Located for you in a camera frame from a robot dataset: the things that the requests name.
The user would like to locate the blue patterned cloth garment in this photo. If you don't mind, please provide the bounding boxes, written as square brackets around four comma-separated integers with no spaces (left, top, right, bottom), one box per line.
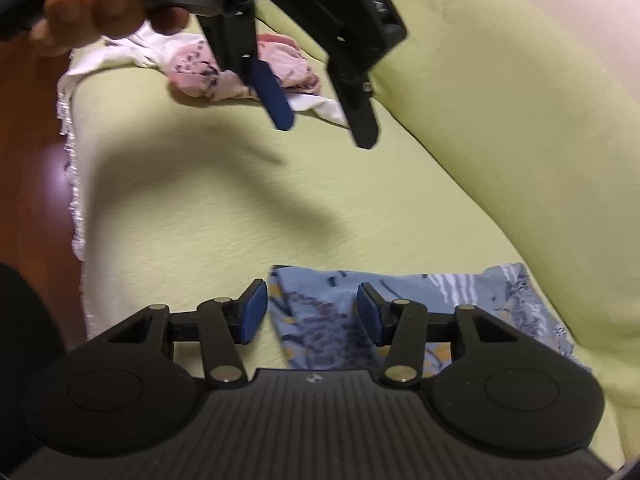
[268,263,574,370]

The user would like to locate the pink white patterned garment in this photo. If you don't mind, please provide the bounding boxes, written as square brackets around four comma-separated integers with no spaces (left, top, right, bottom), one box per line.
[105,24,347,127]

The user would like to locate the light green sofa cover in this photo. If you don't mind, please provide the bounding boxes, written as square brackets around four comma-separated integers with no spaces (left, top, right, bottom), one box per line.
[58,0,639,466]

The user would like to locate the person's left hand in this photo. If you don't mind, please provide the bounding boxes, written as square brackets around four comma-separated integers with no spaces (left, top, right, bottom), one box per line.
[29,0,189,56]

